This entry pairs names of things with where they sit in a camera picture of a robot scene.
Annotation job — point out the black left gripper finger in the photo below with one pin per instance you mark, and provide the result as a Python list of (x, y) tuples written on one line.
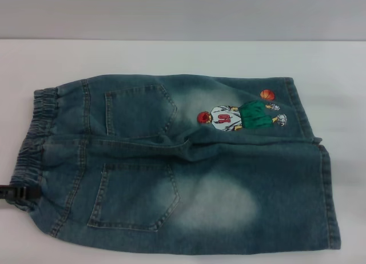
[(20, 193)]

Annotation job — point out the blue denim shorts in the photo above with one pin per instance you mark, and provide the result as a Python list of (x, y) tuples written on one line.
[(217, 172)]

